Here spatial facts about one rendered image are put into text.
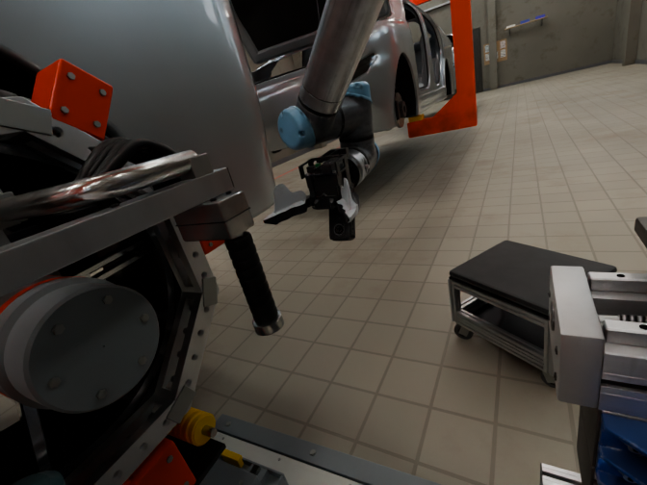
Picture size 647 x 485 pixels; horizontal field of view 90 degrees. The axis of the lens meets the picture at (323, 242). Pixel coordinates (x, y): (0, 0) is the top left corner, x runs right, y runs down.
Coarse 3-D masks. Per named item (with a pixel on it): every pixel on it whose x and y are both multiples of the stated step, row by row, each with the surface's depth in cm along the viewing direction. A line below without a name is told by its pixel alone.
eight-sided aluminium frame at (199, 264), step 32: (0, 128) 38; (32, 128) 40; (64, 128) 43; (64, 160) 47; (160, 224) 60; (192, 256) 61; (192, 288) 63; (192, 320) 61; (192, 352) 60; (160, 384) 60; (192, 384) 60; (160, 416) 54; (96, 448) 51; (128, 448) 50; (96, 480) 46
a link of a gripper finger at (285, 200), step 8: (280, 184) 54; (280, 192) 55; (288, 192) 55; (296, 192) 56; (304, 192) 57; (280, 200) 55; (288, 200) 56; (296, 200) 57; (304, 200) 57; (280, 208) 55; (288, 208) 56; (296, 208) 56; (304, 208) 57; (272, 216) 54; (280, 216) 55; (288, 216) 55
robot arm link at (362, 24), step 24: (336, 0) 42; (360, 0) 41; (384, 0) 43; (336, 24) 44; (360, 24) 44; (312, 48) 49; (336, 48) 46; (360, 48) 47; (312, 72) 50; (336, 72) 49; (312, 96) 53; (336, 96) 53; (288, 120) 56; (312, 120) 56; (336, 120) 60; (288, 144) 59; (312, 144) 59
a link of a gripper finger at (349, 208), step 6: (348, 186) 48; (342, 192) 53; (348, 192) 49; (342, 198) 54; (348, 198) 50; (342, 204) 52; (348, 204) 50; (354, 204) 51; (342, 210) 52; (348, 210) 49; (354, 210) 48; (348, 216) 47; (354, 216) 48
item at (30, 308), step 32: (32, 288) 34; (64, 288) 34; (96, 288) 33; (128, 288) 36; (0, 320) 31; (32, 320) 30; (64, 320) 31; (96, 320) 33; (128, 320) 36; (0, 352) 30; (32, 352) 29; (64, 352) 31; (96, 352) 33; (128, 352) 36; (0, 384) 30; (32, 384) 29; (64, 384) 31; (96, 384) 33; (128, 384) 36
